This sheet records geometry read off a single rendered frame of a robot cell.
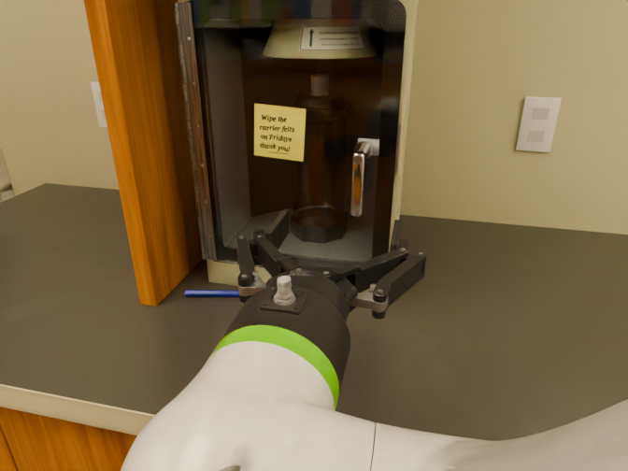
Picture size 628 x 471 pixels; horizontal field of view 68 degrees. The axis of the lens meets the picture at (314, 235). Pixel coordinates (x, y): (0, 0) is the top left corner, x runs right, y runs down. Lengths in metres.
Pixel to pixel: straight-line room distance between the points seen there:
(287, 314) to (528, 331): 0.52
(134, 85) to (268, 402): 0.55
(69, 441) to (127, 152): 0.42
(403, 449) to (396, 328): 0.50
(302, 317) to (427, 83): 0.84
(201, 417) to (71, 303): 0.65
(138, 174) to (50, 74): 0.76
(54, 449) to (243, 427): 0.62
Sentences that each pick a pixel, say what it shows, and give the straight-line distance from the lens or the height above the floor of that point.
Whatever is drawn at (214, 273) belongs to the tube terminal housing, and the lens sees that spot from 0.84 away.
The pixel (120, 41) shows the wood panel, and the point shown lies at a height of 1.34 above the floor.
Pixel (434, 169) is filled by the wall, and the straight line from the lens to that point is 1.13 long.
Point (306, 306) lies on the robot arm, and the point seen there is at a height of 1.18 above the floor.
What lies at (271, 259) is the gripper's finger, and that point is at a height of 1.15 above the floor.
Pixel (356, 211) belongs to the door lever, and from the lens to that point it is 0.65.
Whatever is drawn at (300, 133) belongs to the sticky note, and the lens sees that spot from 0.68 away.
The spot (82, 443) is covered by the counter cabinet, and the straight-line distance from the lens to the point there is 0.79.
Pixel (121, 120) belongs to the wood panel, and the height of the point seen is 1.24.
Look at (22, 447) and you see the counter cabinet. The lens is 0.89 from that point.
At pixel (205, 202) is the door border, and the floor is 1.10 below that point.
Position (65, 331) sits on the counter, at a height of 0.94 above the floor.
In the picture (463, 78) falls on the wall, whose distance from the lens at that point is 1.09.
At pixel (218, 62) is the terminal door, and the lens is 0.71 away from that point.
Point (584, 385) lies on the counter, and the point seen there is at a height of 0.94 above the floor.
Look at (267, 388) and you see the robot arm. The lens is 0.26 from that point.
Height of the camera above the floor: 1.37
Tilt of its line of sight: 25 degrees down
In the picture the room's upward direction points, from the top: straight up
